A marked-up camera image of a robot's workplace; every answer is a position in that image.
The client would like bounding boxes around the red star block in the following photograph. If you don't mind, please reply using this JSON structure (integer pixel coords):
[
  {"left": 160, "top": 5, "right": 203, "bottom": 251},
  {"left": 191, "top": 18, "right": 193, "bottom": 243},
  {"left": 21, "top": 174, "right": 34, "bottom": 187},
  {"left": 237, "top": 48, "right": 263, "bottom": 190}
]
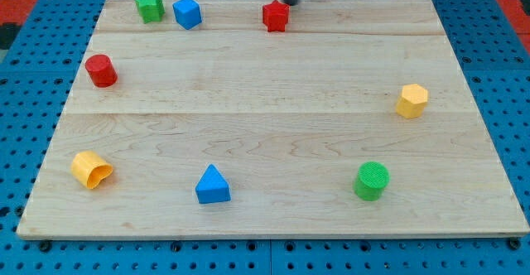
[{"left": 262, "top": 0, "right": 290, "bottom": 32}]

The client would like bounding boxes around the green star block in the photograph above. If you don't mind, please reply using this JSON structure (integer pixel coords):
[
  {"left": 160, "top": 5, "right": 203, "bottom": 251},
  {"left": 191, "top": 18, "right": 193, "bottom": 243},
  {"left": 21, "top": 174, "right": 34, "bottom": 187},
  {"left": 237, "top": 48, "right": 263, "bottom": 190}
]
[{"left": 134, "top": 0, "right": 165, "bottom": 23}]

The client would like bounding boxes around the blue cube block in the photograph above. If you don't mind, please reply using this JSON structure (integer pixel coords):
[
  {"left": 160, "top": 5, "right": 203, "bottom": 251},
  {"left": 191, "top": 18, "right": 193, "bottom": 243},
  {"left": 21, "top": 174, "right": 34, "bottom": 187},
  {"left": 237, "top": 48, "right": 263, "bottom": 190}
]
[{"left": 172, "top": 0, "right": 202, "bottom": 30}]

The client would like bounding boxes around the light wooden board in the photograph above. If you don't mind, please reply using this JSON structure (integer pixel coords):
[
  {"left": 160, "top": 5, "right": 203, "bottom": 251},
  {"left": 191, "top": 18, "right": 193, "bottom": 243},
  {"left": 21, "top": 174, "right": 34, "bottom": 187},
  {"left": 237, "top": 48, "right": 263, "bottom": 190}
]
[{"left": 17, "top": 0, "right": 529, "bottom": 240}]

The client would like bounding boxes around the yellow hexagon block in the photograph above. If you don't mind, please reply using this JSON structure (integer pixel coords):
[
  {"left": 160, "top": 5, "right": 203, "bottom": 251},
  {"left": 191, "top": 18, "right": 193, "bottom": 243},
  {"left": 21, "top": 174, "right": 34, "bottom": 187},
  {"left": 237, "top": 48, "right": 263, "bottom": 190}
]
[{"left": 395, "top": 84, "right": 429, "bottom": 118}]

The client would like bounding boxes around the red cylinder block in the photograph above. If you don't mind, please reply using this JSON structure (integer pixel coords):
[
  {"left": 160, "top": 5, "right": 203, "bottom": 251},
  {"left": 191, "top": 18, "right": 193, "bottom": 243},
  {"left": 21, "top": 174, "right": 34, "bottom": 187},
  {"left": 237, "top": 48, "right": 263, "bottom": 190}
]
[{"left": 84, "top": 54, "right": 118, "bottom": 88}]

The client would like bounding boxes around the green cylinder block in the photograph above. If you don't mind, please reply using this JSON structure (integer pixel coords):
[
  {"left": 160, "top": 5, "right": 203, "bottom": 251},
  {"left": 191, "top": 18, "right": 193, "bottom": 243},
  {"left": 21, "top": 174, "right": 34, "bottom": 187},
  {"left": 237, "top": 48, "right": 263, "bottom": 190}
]
[{"left": 353, "top": 162, "right": 390, "bottom": 201}]

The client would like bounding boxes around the blue triangle block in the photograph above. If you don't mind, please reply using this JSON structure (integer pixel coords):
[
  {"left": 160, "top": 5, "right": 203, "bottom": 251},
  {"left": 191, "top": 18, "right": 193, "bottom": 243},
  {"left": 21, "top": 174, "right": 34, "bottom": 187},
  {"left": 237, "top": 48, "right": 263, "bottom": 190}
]
[{"left": 195, "top": 164, "right": 231, "bottom": 204}]

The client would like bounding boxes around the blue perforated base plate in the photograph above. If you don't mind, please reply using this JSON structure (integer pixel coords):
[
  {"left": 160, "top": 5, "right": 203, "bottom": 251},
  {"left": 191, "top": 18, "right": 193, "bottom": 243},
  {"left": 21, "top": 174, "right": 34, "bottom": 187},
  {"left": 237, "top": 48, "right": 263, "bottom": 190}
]
[{"left": 1, "top": 0, "right": 529, "bottom": 274}]

